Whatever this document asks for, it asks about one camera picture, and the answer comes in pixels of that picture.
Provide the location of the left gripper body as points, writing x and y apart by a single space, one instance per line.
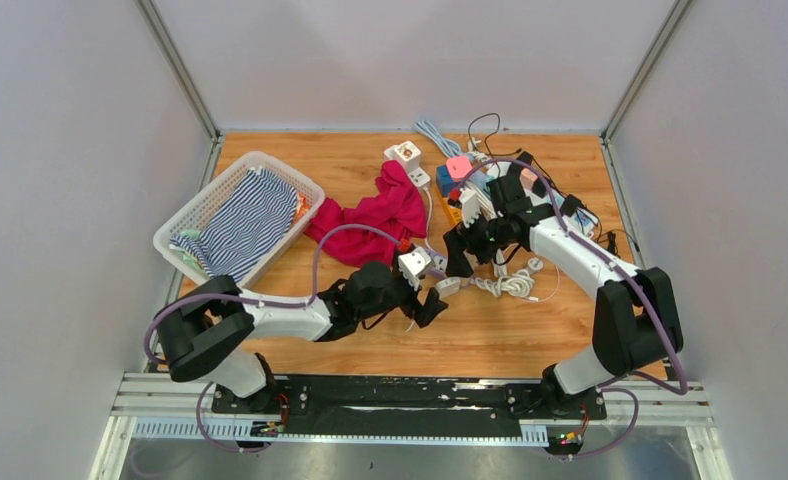
399 294

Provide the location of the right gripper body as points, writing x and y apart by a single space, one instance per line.
485 238

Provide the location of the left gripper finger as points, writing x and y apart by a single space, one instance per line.
423 313
439 307

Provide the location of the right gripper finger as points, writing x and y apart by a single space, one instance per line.
464 270
454 246

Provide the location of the purple USB power strip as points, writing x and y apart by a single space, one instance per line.
439 263

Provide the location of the white USB charger plug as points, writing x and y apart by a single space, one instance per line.
448 286

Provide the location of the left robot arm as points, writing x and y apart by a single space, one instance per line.
202 333

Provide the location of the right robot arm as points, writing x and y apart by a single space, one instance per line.
636 320

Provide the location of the pink square plug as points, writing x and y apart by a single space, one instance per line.
458 167

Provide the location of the white cube socket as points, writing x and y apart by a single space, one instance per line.
406 153

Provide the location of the orange power strip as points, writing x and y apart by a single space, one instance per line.
452 213

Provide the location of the blue cube adapter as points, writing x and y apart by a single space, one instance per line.
444 181

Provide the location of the magenta cloth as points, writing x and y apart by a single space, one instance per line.
397 209

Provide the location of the white travel adapter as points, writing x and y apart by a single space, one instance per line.
419 177

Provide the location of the white long power strip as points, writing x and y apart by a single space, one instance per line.
575 212

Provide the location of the blue striped cloth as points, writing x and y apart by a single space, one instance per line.
254 218

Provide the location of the white plastic basket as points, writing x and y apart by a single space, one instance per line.
198 211

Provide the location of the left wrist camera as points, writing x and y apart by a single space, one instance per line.
414 266

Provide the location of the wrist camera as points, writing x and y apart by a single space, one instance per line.
414 266
475 204

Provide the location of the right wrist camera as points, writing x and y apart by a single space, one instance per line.
475 204

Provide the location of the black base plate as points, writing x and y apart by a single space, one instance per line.
406 406

